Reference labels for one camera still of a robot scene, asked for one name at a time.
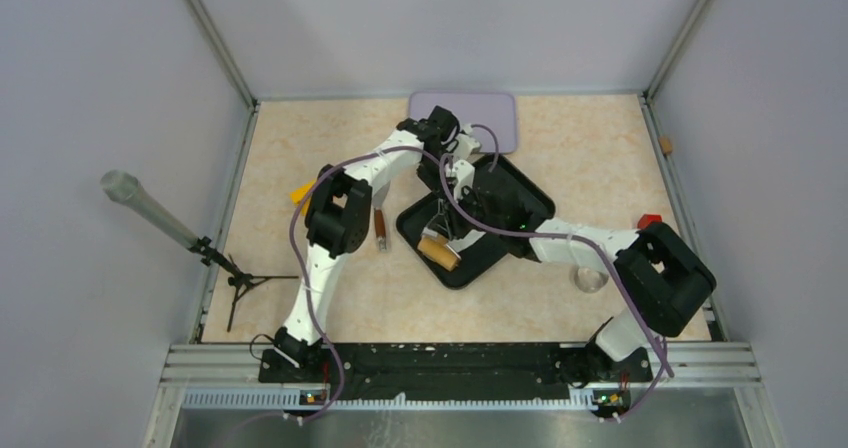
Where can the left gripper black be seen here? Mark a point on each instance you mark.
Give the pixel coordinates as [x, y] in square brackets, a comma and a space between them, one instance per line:
[434, 184]

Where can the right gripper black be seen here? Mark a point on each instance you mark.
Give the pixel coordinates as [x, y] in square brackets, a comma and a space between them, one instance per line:
[467, 196]

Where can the black baking tray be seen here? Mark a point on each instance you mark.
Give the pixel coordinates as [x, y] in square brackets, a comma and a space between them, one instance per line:
[533, 208]

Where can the lilac rectangular tray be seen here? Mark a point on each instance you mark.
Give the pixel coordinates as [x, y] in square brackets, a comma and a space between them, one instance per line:
[495, 110]

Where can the wooden dough roller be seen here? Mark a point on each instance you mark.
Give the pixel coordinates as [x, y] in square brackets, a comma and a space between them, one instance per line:
[435, 238]

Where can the clear glass cup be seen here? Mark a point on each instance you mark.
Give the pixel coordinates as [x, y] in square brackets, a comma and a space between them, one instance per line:
[588, 280]

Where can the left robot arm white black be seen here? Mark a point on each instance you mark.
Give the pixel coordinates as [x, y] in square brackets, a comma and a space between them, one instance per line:
[338, 219]

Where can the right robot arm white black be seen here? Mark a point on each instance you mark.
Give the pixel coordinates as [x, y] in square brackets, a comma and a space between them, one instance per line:
[660, 278]

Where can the yellow red blue toy block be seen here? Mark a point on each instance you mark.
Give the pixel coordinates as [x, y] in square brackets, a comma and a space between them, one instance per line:
[301, 198]

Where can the small wooden cork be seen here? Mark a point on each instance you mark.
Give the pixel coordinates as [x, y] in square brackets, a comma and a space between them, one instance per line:
[665, 145]

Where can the grey microphone on tripod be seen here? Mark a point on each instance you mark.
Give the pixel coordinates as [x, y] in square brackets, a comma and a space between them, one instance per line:
[126, 190]

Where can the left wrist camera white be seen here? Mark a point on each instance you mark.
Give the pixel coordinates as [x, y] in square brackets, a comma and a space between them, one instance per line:
[466, 144]

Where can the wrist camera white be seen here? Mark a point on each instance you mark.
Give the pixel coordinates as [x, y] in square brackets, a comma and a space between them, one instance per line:
[466, 144]
[461, 176]

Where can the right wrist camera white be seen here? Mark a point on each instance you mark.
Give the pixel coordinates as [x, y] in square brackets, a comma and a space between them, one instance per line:
[461, 176]

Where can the metal scraper wooden handle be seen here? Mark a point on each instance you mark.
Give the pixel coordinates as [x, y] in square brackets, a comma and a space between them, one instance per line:
[379, 220]

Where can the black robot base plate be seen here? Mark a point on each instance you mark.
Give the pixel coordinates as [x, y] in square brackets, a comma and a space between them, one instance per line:
[457, 371]

